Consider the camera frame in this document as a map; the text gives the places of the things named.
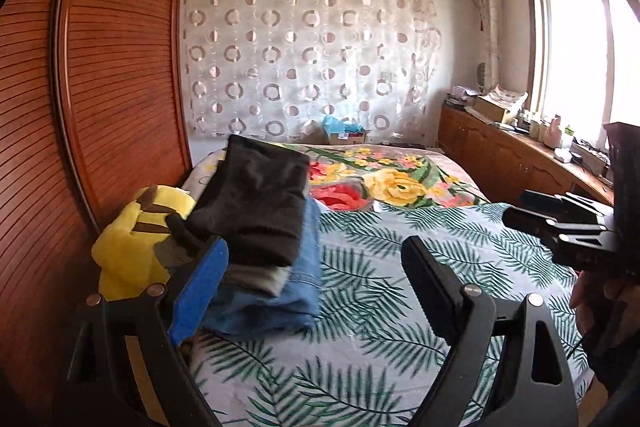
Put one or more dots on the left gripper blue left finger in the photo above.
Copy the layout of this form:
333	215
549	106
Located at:
192	287

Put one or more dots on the person's right hand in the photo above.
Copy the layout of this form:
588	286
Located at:
592	288

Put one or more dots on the wooden side cabinet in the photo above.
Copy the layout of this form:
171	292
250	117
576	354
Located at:
505	164

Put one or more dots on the wooden louvered wardrobe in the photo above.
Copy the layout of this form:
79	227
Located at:
91	111

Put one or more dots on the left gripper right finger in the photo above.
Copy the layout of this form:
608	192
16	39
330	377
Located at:
436	287

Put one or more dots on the cardboard box on cabinet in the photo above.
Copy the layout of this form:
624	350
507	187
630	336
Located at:
495	110

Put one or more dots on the window with wooden frame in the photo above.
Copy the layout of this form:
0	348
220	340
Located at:
585	65

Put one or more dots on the folded blue jeans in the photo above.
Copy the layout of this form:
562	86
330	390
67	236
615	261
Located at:
254	302

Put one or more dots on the circle pattern sheer curtain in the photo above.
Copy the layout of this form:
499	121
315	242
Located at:
276	69

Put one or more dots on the floral pink bed cover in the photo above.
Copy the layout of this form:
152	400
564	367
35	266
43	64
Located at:
355	177

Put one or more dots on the black pants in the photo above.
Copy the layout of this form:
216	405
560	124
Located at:
255	201

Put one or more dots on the pink figurine on cabinet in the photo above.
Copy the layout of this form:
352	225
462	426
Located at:
553	134

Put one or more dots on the palm leaf bed blanket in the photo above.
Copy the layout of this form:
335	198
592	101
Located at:
367	356

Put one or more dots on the folded grey garment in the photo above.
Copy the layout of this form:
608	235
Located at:
266	281

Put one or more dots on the yellow plush toy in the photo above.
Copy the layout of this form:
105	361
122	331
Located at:
137	250

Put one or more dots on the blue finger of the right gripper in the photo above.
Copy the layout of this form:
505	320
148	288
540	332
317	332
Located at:
564	206
536	224

